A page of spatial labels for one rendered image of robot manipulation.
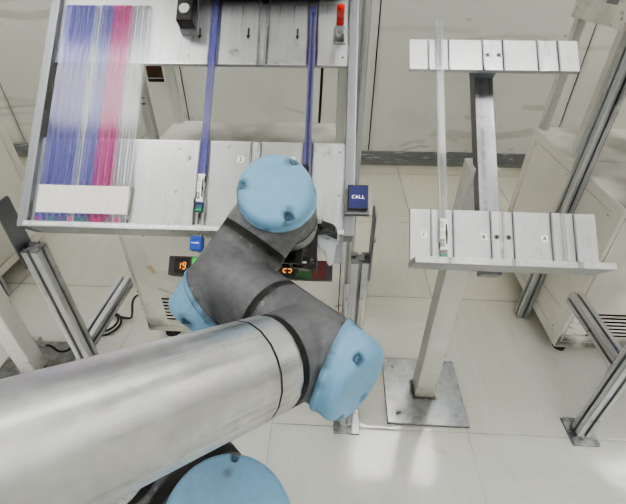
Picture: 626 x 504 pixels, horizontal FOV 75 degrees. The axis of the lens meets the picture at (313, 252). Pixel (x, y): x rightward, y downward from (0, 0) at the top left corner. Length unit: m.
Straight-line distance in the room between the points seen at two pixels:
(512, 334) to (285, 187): 1.47
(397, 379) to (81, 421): 1.31
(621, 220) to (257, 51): 1.06
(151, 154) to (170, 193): 0.10
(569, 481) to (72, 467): 1.36
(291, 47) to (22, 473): 0.92
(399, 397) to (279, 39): 1.10
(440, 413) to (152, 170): 1.09
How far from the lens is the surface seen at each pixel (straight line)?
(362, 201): 0.81
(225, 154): 0.91
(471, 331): 1.71
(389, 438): 1.37
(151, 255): 1.38
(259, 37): 1.03
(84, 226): 0.95
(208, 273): 0.40
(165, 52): 1.07
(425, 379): 1.38
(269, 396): 0.28
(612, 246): 1.46
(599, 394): 1.45
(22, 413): 0.22
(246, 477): 0.44
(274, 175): 0.39
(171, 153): 0.95
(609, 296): 1.60
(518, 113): 3.00
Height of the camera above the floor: 1.18
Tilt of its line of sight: 36 degrees down
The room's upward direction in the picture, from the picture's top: straight up
